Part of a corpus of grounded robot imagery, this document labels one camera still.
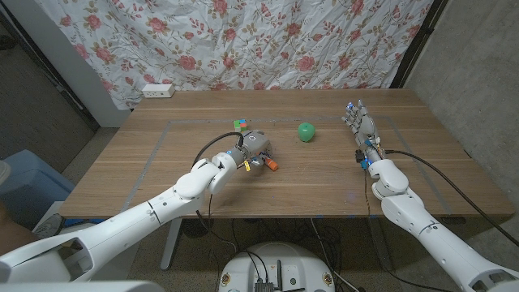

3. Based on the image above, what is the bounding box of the green ball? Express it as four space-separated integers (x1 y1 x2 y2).
298 122 316 143

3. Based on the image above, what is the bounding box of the black round floor object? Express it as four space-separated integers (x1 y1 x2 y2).
181 218 215 239

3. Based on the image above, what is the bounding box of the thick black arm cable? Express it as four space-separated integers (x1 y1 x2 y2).
192 131 246 249
384 148 519 247

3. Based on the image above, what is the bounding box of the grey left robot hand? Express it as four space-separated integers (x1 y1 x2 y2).
230 129 273 163

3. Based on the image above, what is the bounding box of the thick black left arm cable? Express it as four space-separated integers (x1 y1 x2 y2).
192 131 246 249

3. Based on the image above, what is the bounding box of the grey table leg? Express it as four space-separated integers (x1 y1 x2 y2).
367 217 393 272

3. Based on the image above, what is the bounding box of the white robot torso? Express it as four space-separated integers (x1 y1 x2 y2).
218 242 336 292

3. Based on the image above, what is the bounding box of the blue plastic bin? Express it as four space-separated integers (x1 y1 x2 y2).
0 148 76 230

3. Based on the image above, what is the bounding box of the floral backdrop cloth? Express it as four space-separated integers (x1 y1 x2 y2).
34 0 435 110

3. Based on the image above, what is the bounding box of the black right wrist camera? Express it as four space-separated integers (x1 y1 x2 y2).
354 148 370 170

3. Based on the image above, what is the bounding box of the grey sneaker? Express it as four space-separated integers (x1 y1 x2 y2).
32 213 65 239

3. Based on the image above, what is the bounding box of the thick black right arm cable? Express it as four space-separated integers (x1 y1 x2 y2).
384 148 519 247

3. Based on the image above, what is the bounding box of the black backdrop pole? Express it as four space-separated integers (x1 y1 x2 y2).
390 0 450 89

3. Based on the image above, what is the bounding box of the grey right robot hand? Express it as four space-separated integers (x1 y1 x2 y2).
341 100 381 148

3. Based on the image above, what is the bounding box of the person's leg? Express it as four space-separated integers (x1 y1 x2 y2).
0 200 44 257

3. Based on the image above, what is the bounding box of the white power strip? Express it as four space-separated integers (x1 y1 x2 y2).
141 83 176 99

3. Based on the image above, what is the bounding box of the white table leg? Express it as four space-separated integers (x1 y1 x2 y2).
160 217 183 272

